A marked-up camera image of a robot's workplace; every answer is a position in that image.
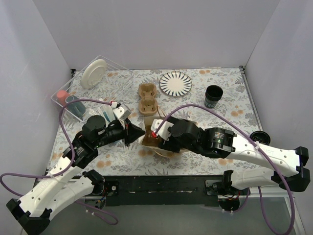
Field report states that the brown cup carrier top piece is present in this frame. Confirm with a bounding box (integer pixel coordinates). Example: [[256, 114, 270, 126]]
[[142, 125, 161, 147]]

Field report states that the brown paper bag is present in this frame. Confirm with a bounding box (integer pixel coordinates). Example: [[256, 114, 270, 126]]
[[138, 116, 188, 157]]

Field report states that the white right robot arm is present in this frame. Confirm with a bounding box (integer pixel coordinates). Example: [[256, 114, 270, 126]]
[[151, 118, 311, 195]]

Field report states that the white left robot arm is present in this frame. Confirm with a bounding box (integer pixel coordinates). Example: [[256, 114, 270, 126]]
[[6, 116, 145, 235]]

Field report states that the white wrapped straws bundle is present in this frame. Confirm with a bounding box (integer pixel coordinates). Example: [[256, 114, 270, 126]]
[[89, 102, 111, 118]]

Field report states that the light blue straw cup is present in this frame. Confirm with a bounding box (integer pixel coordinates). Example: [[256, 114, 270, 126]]
[[103, 107, 116, 123]]

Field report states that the brown cardboard cup carrier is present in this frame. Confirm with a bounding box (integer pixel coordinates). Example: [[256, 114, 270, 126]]
[[138, 83, 158, 116]]

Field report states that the dark teal cup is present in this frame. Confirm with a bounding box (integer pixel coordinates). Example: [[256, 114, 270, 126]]
[[65, 95, 86, 118]]

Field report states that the floral tablecloth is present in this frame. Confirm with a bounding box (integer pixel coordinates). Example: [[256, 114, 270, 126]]
[[47, 68, 276, 177]]

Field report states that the pink cup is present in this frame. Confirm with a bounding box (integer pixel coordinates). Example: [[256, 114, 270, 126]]
[[56, 90, 70, 106]]

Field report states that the stack of black cups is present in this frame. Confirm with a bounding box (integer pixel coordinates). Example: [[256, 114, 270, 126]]
[[204, 85, 224, 109]]

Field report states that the blue striped white plate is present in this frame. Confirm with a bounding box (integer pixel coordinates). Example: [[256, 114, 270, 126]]
[[159, 71, 192, 97]]

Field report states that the plain white plate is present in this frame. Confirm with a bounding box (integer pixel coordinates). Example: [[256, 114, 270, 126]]
[[80, 59, 107, 89]]

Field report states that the stack of black lids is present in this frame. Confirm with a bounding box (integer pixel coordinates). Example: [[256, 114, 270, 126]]
[[249, 131, 271, 145]]

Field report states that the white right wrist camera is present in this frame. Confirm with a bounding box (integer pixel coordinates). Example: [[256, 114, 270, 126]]
[[150, 119, 173, 141]]

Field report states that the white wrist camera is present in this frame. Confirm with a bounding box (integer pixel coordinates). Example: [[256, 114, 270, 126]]
[[111, 101, 132, 121], [150, 119, 173, 141]]

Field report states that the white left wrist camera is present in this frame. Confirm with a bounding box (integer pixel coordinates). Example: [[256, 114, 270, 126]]
[[111, 101, 132, 121]]

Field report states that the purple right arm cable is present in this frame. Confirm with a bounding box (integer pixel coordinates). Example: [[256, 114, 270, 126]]
[[153, 104, 295, 235]]

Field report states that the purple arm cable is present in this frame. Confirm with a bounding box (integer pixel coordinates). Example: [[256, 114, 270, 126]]
[[0, 98, 119, 225], [153, 104, 295, 235]]

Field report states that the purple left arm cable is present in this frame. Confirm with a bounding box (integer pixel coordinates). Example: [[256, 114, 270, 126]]
[[0, 98, 119, 225]]

